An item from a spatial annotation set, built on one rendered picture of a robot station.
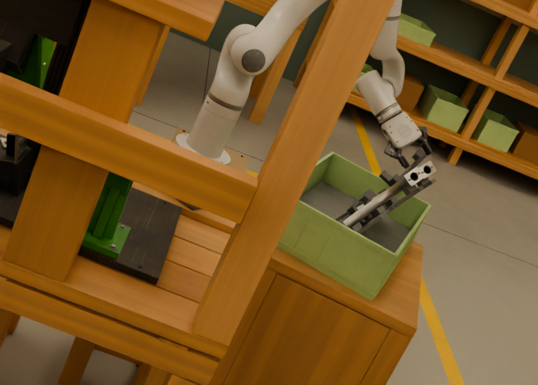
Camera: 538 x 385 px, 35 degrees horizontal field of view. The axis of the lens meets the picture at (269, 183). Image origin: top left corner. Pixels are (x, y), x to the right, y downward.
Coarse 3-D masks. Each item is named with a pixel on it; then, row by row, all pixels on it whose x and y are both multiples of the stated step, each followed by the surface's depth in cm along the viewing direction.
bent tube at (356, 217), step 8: (416, 168) 258; (408, 176) 257; (416, 176) 259; (400, 184) 264; (408, 184) 257; (384, 192) 268; (392, 192) 267; (376, 200) 267; (384, 200) 268; (360, 208) 266; (368, 208) 265; (376, 208) 267; (352, 216) 263; (360, 216) 264; (352, 224) 262
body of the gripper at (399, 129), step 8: (400, 112) 275; (392, 120) 274; (400, 120) 274; (408, 120) 275; (384, 128) 274; (392, 128) 273; (400, 128) 273; (408, 128) 274; (416, 128) 275; (392, 136) 272; (400, 136) 273; (408, 136) 273; (416, 136) 274; (392, 144) 274; (400, 144) 272; (408, 144) 277
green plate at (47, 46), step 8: (40, 40) 202; (48, 40) 207; (32, 48) 204; (40, 48) 202; (48, 48) 208; (32, 56) 204; (40, 56) 203; (48, 56) 209; (32, 64) 205; (40, 64) 204; (48, 64) 210; (8, 72) 206; (24, 72) 206; (32, 72) 206; (40, 72) 205; (24, 80) 207; (32, 80) 207; (40, 80) 205; (40, 88) 206
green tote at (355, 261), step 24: (336, 168) 319; (360, 168) 315; (360, 192) 318; (312, 216) 261; (408, 216) 313; (288, 240) 266; (312, 240) 263; (336, 240) 260; (360, 240) 257; (408, 240) 272; (312, 264) 265; (336, 264) 262; (360, 264) 259; (384, 264) 257; (360, 288) 261
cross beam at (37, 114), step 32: (0, 96) 165; (32, 96) 165; (32, 128) 167; (64, 128) 167; (96, 128) 167; (128, 128) 170; (96, 160) 169; (128, 160) 169; (160, 160) 169; (192, 160) 169; (192, 192) 171; (224, 192) 171
